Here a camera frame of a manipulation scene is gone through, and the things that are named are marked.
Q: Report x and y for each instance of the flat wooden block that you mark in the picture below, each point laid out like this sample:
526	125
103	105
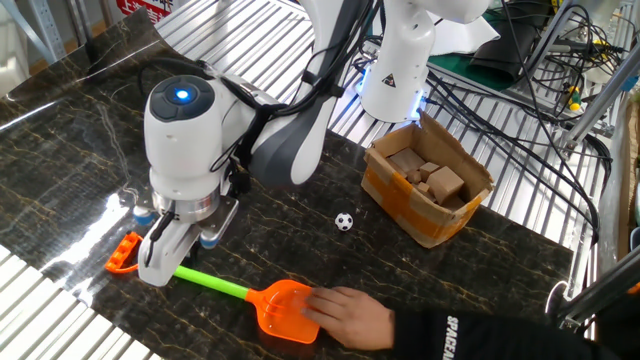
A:
406	160

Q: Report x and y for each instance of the yellow green screwdriver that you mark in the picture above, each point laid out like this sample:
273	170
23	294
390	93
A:
574	97

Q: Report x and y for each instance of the person's bare hand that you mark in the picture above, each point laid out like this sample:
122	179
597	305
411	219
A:
355	317

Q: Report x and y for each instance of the black sleeved forearm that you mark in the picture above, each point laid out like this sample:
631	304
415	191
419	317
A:
500	337

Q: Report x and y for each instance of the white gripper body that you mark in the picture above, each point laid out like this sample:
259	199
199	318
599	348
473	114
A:
167	260

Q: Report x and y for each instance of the green table mat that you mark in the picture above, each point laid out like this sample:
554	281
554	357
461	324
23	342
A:
465	70

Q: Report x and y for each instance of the black marble pattern mat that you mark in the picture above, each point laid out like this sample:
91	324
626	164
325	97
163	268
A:
75	150

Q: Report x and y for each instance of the grey metal shelf frame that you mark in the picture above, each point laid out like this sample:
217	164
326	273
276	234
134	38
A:
45	27

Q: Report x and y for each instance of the small wooden cube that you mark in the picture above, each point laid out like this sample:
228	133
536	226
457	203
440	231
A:
414	176
424	188
429	170

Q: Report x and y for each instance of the aluminium profile with bracket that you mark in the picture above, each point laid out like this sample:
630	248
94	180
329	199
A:
600	292

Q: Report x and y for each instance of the black pouch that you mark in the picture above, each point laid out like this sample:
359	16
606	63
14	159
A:
505	50

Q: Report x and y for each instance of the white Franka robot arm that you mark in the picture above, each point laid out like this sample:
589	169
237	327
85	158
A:
185	150

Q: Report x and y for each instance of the large wooden block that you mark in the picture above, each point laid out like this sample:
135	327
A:
445	184

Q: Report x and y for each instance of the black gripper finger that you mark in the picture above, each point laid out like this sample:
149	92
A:
193	257

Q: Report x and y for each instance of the mini soccer ball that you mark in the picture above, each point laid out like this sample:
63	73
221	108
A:
343	221

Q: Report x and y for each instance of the cardboard box with orange tape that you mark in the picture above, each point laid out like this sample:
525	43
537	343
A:
400	200

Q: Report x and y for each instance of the slanted aluminium profile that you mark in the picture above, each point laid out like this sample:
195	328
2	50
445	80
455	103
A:
600	102

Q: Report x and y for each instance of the orange green toy shovel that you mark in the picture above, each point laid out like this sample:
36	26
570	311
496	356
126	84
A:
280	310

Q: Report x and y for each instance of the red white sign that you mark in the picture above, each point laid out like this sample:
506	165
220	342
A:
145	7

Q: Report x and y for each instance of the white paper sheet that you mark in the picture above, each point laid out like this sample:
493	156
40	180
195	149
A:
465	40

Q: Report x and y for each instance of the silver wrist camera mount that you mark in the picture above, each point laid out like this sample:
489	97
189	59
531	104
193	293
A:
222	215

